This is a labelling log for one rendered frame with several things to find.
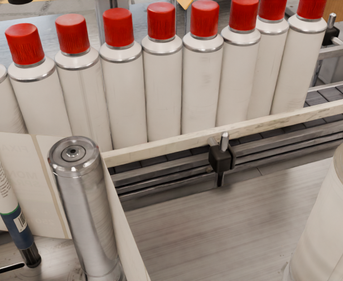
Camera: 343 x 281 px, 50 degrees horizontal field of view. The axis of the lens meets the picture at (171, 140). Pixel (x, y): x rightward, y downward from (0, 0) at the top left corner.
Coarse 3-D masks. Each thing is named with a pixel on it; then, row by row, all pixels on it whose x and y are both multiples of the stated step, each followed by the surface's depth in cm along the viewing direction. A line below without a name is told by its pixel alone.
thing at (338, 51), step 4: (328, 48) 61; (332, 48) 61; (336, 48) 61; (340, 48) 61; (320, 52) 60; (324, 52) 60; (328, 52) 60; (332, 52) 61; (336, 52) 61; (340, 52) 61; (320, 56) 60; (324, 56) 60; (328, 56) 61; (332, 56) 61; (336, 56) 61
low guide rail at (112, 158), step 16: (288, 112) 56; (304, 112) 56; (320, 112) 57; (336, 112) 58; (224, 128) 53; (240, 128) 53; (256, 128) 54; (272, 128) 56; (144, 144) 50; (160, 144) 50; (176, 144) 51; (192, 144) 52; (112, 160) 49; (128, 160) 50
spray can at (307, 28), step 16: (304, 0) 47; (320, 0) 46; (304, 16) 48; (320, 16) 48; (288, 32) 50; (304, 32) 48; (320, 32) 48; (288, 48) 51; (304, 48) 50; (320, 48) 51; (288, 64) 52; (304, 64) 51; (288, 80) 54; (304, 80) 53; (288, 96) 55; (304, 96) 56; (272, 112) 59
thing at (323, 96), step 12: (312, 96) 65; (324, 96) 65; (336, 96) 65; (312, 120) 60; (324, 120) 60; (336, 120) 60; (264, 132) 58; (276, 132) 58; (288, 132) 58; (168, 156) 54; (180, 156) 54; (108, 168) 52; (120, 168) 52; (132, 168) 52
